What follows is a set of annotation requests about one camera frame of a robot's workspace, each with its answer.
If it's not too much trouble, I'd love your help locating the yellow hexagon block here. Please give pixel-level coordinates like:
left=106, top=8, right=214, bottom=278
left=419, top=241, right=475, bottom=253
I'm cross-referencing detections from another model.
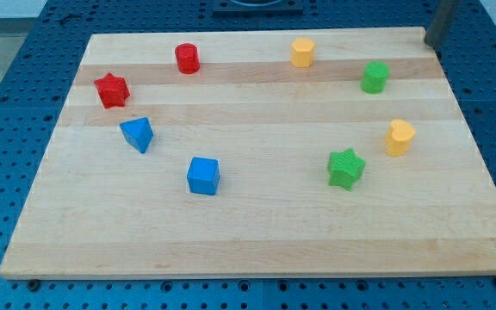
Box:
left=290, top=37, right=316, bottom=68

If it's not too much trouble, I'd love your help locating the blue cube block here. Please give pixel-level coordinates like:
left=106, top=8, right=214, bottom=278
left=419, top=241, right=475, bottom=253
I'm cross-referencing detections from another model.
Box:
left=187, top=157, right=220, bottom=195

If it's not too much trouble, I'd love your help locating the wooden board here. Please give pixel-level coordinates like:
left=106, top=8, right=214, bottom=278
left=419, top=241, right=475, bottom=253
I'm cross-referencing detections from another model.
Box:
left=0, top=27, right=496, bottom=280

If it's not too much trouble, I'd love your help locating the green star block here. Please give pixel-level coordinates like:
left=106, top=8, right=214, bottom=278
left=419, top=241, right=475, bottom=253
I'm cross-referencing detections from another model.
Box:
left=327, top=148, right=366, bottom=191

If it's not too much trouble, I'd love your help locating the blue triangle block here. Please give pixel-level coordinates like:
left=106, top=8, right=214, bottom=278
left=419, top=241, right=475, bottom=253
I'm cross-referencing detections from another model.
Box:
left=120, top=117, right=153, bottom=153

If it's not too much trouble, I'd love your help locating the red cylinder block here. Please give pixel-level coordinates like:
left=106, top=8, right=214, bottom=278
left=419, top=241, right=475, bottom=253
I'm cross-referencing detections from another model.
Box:
left=175, top=43, right=200, bottom=74

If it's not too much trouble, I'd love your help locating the green cylinder block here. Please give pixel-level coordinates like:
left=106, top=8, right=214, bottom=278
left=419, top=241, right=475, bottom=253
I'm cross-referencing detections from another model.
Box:
left=360, top=61, right=390, bottom=94

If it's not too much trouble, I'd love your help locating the red star block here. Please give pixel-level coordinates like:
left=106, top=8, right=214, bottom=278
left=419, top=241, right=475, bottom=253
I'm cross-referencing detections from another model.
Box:
left=94, top=72, right=130, bottom=109

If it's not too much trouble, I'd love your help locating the yellow heart block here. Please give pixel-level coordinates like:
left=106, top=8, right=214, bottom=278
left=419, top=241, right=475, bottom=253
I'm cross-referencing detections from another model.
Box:
left=385, top=119, right=417, bottom=157

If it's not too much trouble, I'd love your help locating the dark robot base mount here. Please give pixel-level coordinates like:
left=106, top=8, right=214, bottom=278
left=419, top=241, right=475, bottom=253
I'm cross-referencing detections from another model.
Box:
left=212, top=0, right=304, bottom=16

